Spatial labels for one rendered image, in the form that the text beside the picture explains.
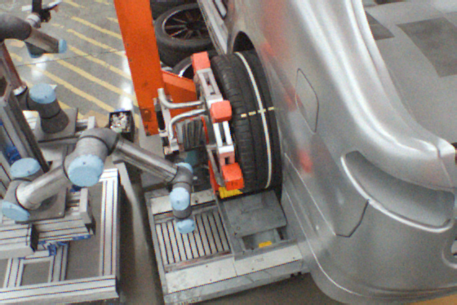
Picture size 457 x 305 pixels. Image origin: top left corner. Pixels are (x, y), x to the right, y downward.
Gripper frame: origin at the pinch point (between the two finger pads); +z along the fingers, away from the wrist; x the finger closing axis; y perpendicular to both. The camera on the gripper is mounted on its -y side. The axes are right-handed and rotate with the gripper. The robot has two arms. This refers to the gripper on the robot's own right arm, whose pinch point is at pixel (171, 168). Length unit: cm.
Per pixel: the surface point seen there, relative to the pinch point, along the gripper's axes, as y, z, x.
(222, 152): 13.3, -9.8, -21.6
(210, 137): 3.5, 10.3, -20.3
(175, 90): -4, 58, -12
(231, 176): 5.6, -16.9, -23.2
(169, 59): -47, 150, -17
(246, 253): -68, -12, -29
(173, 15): -34, 191, -28
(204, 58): 28, 38, -26
